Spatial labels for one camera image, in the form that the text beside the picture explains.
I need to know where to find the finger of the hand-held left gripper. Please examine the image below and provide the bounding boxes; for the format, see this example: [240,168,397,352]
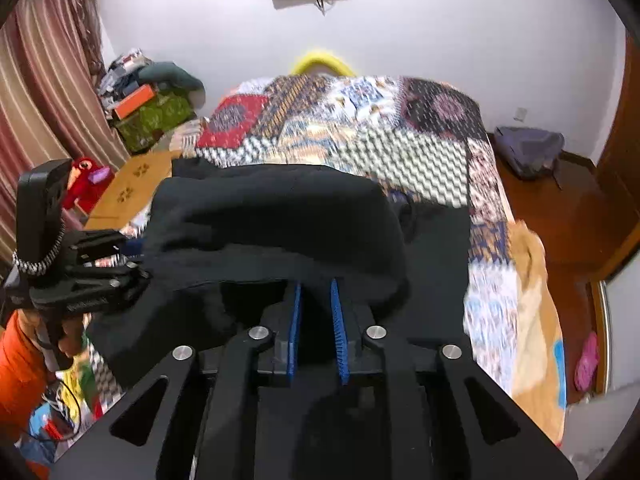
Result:
[74,229,147,262]
[82,260,152,288]

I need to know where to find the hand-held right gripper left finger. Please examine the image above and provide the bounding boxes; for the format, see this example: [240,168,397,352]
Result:
[50,282,306,480]

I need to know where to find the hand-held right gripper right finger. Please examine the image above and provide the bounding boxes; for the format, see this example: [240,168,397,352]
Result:
[329,280,578,480]

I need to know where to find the black zip hoodie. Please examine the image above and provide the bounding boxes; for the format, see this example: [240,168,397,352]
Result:
[86,157,474,396]

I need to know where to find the pile of clothes and boxes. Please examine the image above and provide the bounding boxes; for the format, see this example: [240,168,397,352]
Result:
[97,49,152,111]

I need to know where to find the person's left hand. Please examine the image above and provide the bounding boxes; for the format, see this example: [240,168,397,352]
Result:
[20,310,90,372]

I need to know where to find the red plush toy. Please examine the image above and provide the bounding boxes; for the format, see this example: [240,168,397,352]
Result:
[61,156,112,214]

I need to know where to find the wooden lap table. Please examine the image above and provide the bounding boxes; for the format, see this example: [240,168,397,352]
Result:
[82,150,177,234]

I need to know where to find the brown striped curtain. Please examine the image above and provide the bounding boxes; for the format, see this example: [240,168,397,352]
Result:
[0,0,132,281]

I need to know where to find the colourful clutter pile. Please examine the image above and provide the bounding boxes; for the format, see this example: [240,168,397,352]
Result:
[27,345,127,467]

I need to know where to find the orange box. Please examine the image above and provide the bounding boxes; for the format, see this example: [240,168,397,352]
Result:
[112,85,156,121]

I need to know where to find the green patterned bag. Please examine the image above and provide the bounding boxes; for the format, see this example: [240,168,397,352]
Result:
[114,91,197,155]

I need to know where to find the striped patterned cloth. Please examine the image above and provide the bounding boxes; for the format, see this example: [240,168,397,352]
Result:
[167,117,211,154]

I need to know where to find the dark grey cushion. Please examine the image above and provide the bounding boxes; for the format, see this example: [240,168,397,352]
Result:
[139,62,206,111]

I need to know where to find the patchwork patterned bedspread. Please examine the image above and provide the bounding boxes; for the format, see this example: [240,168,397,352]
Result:
[75,74,522,412]

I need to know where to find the orange fleece blanket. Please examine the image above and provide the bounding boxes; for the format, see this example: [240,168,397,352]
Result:
[507,220,569,454]

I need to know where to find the pink slipper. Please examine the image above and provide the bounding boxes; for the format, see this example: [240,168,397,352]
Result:
[573,332,600,392]

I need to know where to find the grey backpack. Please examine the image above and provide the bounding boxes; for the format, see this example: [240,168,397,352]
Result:
[494,126,566,181]

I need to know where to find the white wardrobe door pink hearts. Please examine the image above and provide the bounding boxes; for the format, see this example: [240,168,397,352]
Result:
[591,255,640,402]

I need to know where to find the brown wooden door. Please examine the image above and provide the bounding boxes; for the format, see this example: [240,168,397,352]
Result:
[594,30,640,201]

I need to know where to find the black white paracord strap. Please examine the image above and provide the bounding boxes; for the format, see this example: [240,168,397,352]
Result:
[12,220,69,279]

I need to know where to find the thin black cable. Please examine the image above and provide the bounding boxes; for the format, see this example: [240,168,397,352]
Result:
[15,374,84,447]

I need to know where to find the yellow foam ring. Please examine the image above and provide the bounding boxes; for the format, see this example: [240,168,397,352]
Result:
[291,49,357,79]

